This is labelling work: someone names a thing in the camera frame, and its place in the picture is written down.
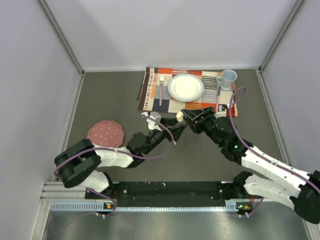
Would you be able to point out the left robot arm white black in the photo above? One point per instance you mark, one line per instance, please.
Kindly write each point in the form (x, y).
(77, 166)

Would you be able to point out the beige square ring object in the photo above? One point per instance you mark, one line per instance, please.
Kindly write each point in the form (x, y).
(180, 116)

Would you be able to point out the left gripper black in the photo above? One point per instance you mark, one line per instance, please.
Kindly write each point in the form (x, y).
(176, 130)

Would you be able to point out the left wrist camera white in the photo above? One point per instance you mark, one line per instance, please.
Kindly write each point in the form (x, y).
(153, 119)

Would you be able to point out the white round plate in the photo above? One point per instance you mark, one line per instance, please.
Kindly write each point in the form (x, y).
(185, 87)

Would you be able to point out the pink polka dot plate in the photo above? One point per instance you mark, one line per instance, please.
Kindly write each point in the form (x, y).
(106, 133)

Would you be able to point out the grey cable duct rail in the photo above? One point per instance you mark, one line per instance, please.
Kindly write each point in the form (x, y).
(93, 206)

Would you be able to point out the pink handled knife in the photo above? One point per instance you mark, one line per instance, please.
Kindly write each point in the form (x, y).
(218, 98)

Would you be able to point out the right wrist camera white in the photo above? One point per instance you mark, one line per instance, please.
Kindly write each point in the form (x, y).
(223, 111)

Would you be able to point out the pink handled fork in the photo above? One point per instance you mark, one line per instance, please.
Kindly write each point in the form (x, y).
(161, 83)

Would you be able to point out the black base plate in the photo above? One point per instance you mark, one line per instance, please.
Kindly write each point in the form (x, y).
(176, 194)

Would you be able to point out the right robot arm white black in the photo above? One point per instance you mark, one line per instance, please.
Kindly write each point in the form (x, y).
(282, 183)

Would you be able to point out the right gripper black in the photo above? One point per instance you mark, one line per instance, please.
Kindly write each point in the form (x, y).
(196, 126)

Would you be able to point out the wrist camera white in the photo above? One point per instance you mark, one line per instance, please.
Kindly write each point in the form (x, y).
(223, 111)
(153, 119)

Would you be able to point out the light blue mug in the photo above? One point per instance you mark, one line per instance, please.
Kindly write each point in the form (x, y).
(226, 79)

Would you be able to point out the patterned orange placemat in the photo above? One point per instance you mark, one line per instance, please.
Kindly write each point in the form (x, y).
(149, 91)

